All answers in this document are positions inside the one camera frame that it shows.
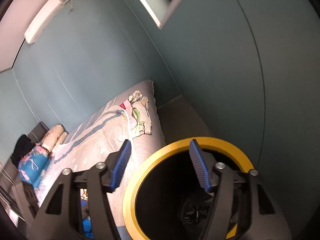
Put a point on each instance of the beige upper pillow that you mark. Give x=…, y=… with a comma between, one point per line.
x=51, y=137

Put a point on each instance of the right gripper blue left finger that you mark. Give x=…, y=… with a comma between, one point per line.
x=118, y=167

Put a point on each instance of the beige lower pillow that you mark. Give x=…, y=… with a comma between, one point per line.
x=60, y=141

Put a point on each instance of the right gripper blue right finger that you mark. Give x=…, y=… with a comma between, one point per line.
x=202, y=171

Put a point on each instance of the blue floral folded quilt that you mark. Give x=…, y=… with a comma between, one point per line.
x=33, y=166

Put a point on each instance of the grey patterned bed sheet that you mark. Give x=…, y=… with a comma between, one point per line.
x=101, y=134

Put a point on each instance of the beige pillow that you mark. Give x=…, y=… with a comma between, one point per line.
x=51, y=137
x=60, y=141

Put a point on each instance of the yellow rimmed black trash bin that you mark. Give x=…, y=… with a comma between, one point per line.
x=164, y=200

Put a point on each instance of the floral cloth at bed edge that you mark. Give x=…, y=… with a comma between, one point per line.
x=137, y=107

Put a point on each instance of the black folded blanket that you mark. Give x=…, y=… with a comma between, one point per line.
x=23, y=146

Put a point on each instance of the white air conditioner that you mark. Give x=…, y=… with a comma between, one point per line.
x=42, y=19

